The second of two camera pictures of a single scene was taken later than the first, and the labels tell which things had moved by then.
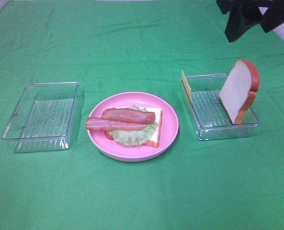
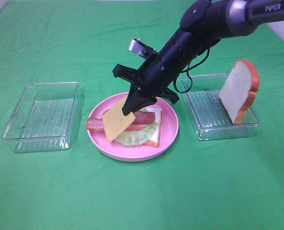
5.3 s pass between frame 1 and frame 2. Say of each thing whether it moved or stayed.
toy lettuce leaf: stayed
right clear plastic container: stayed
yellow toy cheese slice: moved
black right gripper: moved
